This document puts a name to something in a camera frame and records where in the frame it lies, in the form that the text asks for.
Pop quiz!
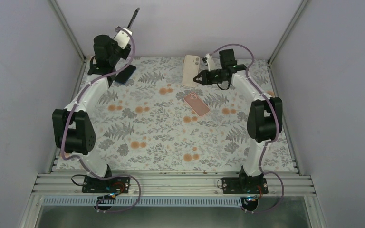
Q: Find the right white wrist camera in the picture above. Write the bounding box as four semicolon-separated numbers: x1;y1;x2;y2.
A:
202;53;217;71

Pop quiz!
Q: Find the aluminium rail frame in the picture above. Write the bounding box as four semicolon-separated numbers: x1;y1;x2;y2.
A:
32;172;316;197

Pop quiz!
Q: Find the pink phone case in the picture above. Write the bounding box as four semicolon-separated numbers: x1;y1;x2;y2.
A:
183;92;210;117

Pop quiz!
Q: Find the slotted grey cable duct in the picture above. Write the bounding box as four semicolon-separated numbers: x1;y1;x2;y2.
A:
41;196;242;207

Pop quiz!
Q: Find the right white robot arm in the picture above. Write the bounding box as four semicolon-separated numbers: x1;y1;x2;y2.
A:
193;49;283;193

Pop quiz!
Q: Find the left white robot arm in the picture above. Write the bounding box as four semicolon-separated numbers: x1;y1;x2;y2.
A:
52;32;135;192

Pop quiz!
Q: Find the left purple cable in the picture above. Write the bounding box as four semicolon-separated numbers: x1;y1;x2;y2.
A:
59;27;142;213

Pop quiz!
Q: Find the beige phone case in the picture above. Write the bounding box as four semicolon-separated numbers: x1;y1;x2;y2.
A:
182;55;200;87

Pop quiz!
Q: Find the black phone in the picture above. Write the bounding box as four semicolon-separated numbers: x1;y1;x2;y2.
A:
114;65;137;85

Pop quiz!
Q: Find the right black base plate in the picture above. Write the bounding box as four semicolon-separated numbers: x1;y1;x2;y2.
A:
221;175;269;195

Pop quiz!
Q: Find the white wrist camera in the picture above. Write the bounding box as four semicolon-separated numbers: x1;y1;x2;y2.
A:
202;53;217;71
113;27;132;49

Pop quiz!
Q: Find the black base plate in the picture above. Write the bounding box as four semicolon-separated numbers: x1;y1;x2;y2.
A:
81;177;130;194
221;175;269;195

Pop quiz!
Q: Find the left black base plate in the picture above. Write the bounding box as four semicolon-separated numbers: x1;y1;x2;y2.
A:
81;177;130;194

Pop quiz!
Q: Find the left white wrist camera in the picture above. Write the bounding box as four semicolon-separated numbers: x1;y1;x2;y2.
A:
113;27;132;49

